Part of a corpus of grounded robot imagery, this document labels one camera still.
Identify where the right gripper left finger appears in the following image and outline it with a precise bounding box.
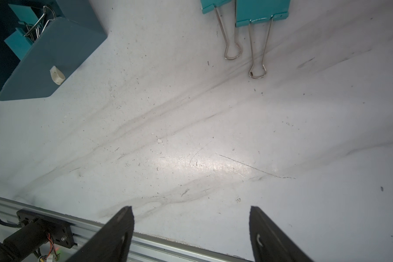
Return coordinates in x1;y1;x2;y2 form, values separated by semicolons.
68;206;134;262

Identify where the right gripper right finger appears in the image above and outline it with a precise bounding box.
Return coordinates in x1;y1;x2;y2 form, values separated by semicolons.
249;206;312;262

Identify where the teal bottom drawer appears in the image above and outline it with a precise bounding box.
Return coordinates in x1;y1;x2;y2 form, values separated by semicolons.
0;1;107;101

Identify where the teal binder clip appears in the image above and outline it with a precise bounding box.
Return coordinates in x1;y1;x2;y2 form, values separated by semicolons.
200;0;243;61
4;27;34;60
8;4;57;38
235;0;291;79

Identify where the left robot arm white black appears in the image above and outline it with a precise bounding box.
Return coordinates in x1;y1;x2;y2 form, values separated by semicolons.
0;210;75;262

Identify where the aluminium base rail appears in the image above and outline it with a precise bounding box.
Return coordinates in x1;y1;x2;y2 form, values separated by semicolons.
0;197;238;262

